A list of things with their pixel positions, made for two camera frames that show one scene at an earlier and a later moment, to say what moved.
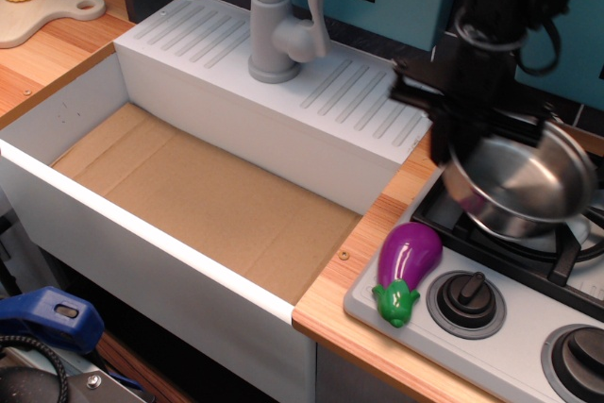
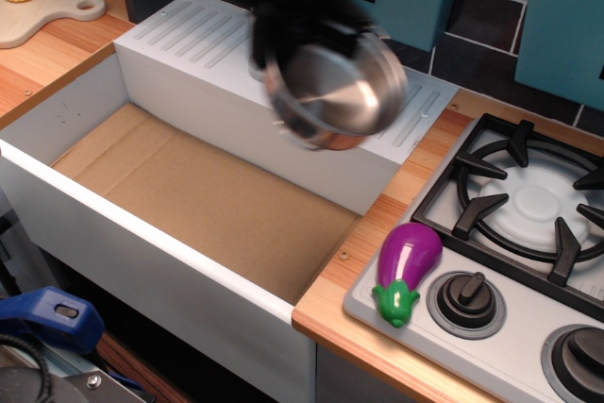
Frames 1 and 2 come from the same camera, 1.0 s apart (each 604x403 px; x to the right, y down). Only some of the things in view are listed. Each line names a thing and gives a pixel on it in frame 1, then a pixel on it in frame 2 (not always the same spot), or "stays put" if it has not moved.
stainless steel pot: (520, 188) to (331, 93)
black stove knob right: (573, 361) stays put
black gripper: (473, 86) to (292, 7)
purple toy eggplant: (408, 252) stays put
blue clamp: (57, 316) stays put
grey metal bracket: (37, 385) stays put
